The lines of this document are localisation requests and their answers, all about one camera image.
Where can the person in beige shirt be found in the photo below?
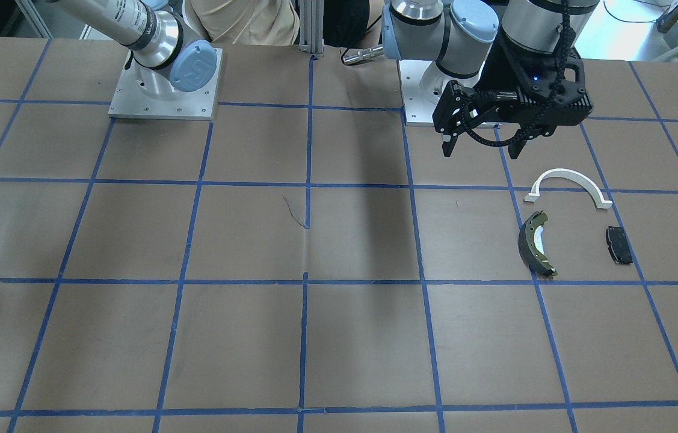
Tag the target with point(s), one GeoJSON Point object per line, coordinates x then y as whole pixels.
{"type": "Point", "coordinates": [250, 23]}

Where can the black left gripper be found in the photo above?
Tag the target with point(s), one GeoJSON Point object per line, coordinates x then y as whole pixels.
{"type": "Point", "coordinates": [500, 71]}

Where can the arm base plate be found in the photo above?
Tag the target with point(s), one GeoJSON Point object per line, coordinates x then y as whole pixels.
{"type": "Point", "coordinates": [422, 85]}
{"type": "Point", "coordinates": [142, 94]}

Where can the black brake pad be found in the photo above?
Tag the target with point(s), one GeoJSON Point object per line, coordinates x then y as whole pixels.
{"type": "Point", "coordinates": [618, 245]}

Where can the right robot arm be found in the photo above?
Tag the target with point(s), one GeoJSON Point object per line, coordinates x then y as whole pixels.
{"type": "Point", "coordinates": [160, 40]}

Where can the white curved plastic bracket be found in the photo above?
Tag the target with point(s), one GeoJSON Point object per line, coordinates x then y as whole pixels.
{"type": "Point", "coordinates": [599, 200]}

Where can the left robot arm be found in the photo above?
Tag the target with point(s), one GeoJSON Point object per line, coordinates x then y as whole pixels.
{"type": "Point", "coordinates": [458, 36]}

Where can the aluminium frame post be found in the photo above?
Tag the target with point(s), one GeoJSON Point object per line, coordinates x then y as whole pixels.
{"type": "Point", "coordinates": [310, 38]}

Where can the green brake shoe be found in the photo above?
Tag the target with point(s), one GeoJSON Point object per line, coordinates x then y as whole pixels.
{"type": "Point", "coordinates": [530, 245]}

